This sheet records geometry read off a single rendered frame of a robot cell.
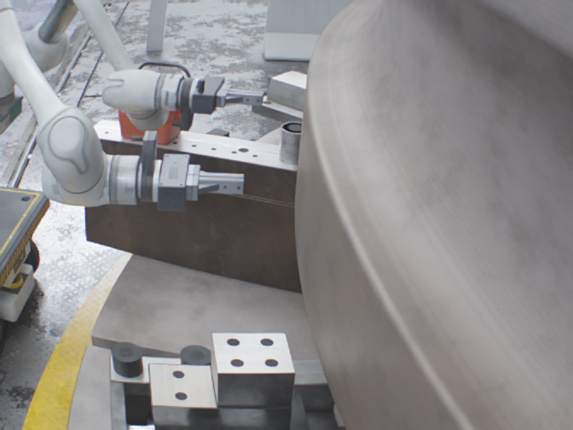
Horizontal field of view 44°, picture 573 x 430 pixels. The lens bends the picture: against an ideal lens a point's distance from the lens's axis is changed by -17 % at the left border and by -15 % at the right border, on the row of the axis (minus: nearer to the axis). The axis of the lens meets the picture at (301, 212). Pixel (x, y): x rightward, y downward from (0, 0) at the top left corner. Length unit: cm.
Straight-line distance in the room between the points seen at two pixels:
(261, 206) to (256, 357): 103
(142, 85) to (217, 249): 71
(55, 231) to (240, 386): 208
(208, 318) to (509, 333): 148
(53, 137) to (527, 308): 79
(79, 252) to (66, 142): 187
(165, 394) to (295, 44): 416
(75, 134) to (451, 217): 60
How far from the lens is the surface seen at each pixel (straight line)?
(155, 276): 243
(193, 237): 241
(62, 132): 129
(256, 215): 231
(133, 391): 150
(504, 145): 96
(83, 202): 147
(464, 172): 106
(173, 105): 187
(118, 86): 189
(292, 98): 348
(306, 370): 154
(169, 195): 143
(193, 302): 233
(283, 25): 534
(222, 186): 147
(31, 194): 289
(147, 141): 143
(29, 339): 268
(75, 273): 301
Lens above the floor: 166
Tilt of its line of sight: 29 degrees down
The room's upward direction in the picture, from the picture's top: 6 degrees clockwise
